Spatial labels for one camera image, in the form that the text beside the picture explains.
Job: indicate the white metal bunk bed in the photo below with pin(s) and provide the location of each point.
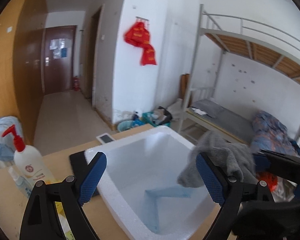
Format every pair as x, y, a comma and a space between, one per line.
245, 66

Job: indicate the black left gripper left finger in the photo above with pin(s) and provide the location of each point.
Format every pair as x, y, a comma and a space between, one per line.
41, 221

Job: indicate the light blue crumpled cloth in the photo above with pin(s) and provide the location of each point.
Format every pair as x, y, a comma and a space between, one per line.
7, 147

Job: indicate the grey sock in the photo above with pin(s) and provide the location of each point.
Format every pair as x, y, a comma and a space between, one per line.
235, 159

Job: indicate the blue plastic basin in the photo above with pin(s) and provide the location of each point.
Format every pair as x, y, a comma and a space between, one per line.
126, 125

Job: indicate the wooden wardrobe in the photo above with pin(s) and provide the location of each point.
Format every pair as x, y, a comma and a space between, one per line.
22, 25

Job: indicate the red fire extinguisher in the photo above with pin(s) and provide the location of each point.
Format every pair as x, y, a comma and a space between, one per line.
76, 85

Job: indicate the blue surgical mask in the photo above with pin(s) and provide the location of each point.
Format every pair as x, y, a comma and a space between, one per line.
154, 203

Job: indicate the dark brown entrance door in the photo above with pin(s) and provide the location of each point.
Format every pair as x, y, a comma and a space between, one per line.
58, 58

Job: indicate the green basket with clutter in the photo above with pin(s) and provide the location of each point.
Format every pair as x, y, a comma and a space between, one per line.
158, 117

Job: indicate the small clear spray bottle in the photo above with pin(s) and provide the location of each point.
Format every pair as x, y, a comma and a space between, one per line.
21, 183

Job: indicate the yellow foam fruit net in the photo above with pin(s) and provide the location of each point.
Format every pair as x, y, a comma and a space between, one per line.
64, 223

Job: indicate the black smartphone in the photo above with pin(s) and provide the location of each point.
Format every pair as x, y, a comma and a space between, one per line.
82, 169

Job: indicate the white lotion pump bottle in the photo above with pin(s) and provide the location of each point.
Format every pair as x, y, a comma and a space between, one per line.
28, 160

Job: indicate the white styrofoam box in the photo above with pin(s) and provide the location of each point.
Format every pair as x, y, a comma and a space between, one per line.
143, 161

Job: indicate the grey pillow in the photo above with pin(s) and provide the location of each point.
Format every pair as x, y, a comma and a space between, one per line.
211, 108

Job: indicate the blue patterned quilt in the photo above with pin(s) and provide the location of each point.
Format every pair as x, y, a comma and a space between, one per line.
270, 134

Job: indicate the red hanging bags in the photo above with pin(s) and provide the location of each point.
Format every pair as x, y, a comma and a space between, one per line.
138, 35

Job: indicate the white small digital device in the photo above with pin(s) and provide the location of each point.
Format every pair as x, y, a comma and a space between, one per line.
105, 138

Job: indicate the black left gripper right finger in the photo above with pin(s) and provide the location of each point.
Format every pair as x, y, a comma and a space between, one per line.
229, 192

